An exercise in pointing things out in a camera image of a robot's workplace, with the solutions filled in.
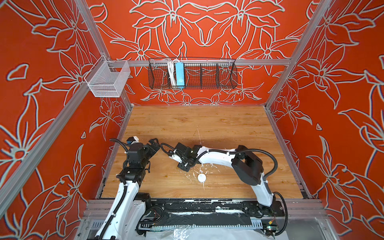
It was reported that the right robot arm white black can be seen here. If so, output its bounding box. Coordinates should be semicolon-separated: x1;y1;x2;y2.
160;143;278;208

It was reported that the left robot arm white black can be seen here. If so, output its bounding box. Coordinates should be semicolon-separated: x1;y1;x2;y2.
94;136;160;240

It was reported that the white round disc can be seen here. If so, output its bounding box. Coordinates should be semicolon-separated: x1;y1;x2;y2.
198;173;207;183

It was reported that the blue flat box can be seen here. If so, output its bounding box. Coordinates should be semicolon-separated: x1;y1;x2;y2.
175;62;185;89

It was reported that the small green circuit board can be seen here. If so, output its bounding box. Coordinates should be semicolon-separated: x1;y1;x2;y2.
263;224;279;237

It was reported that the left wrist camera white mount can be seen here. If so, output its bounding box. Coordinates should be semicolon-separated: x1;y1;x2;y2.
126;136;139;146

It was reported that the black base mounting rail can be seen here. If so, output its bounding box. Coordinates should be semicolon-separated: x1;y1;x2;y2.
138;199;285;231

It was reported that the clear plastic wall bin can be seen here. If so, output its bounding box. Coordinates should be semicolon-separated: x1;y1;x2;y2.
85;55;131;98

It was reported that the black wire wall basket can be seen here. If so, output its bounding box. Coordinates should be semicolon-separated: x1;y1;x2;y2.
148;58;238;90

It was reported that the white coiled cable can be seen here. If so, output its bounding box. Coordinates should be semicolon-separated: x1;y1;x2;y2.
167;59;177;88

